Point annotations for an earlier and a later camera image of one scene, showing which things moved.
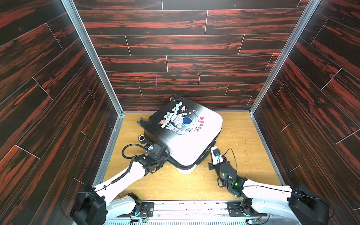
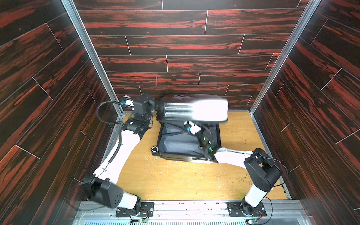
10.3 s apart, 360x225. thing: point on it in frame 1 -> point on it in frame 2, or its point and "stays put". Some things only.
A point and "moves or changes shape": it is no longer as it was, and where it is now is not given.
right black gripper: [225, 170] -> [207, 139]
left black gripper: [165, 156] -> [147, 98]
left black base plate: [146, 210] stays put
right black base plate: [243, 208] stays put
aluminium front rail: [208, 213] stays put
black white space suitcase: [187, 129] moves or changes shape
